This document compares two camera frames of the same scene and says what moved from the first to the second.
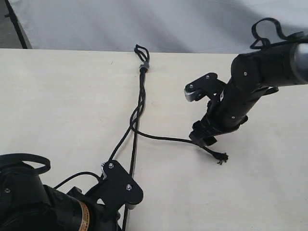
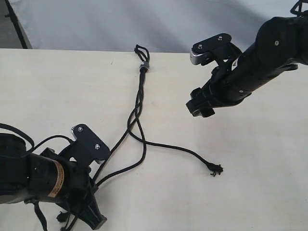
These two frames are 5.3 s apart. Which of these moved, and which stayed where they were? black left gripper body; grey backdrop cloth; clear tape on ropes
Moved: black left gripper body
Stayed: grey backdrop cloth; clear tape on ropes
